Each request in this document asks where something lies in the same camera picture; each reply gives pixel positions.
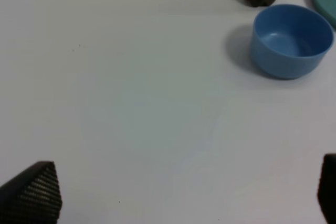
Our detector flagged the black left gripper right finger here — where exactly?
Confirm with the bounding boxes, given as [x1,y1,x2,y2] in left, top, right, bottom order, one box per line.
[317,153,335,224]

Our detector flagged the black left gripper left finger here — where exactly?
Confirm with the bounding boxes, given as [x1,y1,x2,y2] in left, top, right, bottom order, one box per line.
[1,161,62,223]

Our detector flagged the blue plastic bowl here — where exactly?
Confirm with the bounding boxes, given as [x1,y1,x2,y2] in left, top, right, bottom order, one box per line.
[250,4,334,80]

